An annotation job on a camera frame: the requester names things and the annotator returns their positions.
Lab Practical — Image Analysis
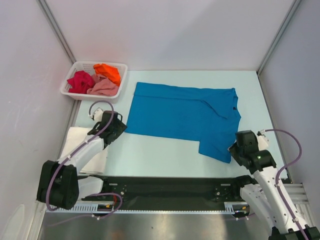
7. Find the blue t-shirt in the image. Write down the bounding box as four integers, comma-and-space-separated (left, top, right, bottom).
126, 82, 241, 164

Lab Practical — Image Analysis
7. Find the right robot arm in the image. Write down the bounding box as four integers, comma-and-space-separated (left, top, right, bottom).
228, 130, 320, 240

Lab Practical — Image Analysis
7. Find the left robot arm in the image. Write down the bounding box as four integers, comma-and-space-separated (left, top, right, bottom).
36, 110, 127, 211

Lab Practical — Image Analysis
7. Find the white folded t-shirt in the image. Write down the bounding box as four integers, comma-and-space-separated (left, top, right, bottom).
58, 127, 108, 175

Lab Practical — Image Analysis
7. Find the pink crumpled t-shirt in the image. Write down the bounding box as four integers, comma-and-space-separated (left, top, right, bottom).
86, 74, 119, 97

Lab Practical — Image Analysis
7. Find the orange crumpled t-shirt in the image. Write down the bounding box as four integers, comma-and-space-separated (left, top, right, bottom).
93, 63, 121, 87

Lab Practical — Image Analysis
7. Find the magenta crumpled t-shirt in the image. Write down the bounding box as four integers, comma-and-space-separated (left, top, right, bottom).
67, 70, 95, 94

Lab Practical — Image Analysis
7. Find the white plastic basket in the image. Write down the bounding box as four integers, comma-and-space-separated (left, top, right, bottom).
60, 61, 128, 103

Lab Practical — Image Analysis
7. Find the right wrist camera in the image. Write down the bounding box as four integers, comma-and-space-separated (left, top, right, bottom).
256, 129, 269, 151

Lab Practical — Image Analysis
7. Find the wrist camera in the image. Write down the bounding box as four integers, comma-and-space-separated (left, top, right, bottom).
256, 129, 269, 151
89, 107, 104, 122

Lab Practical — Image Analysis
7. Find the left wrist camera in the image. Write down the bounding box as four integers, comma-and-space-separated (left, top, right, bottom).
89, 107, 104, 122

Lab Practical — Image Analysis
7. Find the white slotted cable duct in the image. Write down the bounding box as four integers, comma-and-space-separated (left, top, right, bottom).
54, 201, 250, 216

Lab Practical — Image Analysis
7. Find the aluminium frame rail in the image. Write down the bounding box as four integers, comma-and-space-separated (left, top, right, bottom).
284, 183, 314, 227

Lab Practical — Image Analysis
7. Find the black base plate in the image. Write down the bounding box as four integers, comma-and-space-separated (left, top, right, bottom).
81, 175, 252, 207

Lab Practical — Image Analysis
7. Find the right corner aluminium post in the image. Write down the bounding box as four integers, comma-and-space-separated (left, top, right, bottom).
256, 0, 304, 77

